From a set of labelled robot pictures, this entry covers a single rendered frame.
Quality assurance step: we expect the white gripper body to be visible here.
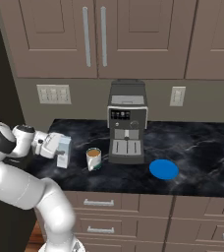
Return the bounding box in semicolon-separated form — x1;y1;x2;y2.
40;132;65;159

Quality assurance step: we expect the white milk carton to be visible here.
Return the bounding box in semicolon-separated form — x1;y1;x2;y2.
56;135;73;169

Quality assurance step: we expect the white mug of coffee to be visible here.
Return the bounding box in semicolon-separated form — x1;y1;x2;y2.
85;147;103;172

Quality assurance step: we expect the grey coffee machine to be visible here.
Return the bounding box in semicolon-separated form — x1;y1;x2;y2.
106;78;149;165

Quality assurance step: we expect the black fridge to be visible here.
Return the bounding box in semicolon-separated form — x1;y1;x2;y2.
0;0;39;252

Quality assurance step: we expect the blue saucer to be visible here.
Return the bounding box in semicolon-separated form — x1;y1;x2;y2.
148;158;180;181

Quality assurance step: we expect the brown drawer front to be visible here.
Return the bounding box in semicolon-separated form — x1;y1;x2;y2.
170;195;224;221
164;217;224;246
64;190;175;220
72;214;171;241
75;236;168;252

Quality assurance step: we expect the wide white wall switch plate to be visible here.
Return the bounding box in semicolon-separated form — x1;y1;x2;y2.
35;84;73;105

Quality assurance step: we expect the brown wall cupboard door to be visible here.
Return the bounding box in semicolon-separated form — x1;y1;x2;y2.
94;0;198;80
185;0;224;81
0;0;99;80

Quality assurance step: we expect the silver cupboard door handle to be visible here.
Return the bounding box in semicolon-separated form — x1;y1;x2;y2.
99;6;109;68
82;6;92;68

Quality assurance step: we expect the narrow white wall outlet plate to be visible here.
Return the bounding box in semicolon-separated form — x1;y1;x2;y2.
169;86;187;107

